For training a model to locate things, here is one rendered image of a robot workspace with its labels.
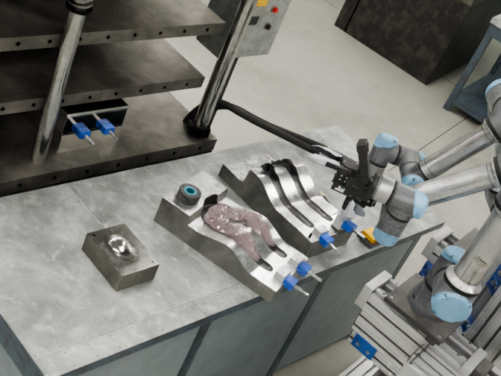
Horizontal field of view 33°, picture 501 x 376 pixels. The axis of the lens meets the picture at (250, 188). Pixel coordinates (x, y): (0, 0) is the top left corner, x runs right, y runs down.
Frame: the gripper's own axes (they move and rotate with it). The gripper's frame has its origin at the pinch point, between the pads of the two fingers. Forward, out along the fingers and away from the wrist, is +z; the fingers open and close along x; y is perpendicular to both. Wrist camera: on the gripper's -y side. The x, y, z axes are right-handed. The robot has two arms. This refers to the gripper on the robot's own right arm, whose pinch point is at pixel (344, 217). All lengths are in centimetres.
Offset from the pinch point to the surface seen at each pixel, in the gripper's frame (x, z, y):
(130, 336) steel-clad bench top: -97, 28, 3
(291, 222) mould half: -17.5, 6.5, -9.9
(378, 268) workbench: 50, 33, -1
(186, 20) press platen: -34, -42, -76
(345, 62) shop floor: 296, 24, -210
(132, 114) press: -27, 6, -94
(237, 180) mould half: -17.4, 6.2, -39.2
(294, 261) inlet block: -30.1, 11.5, 5.0
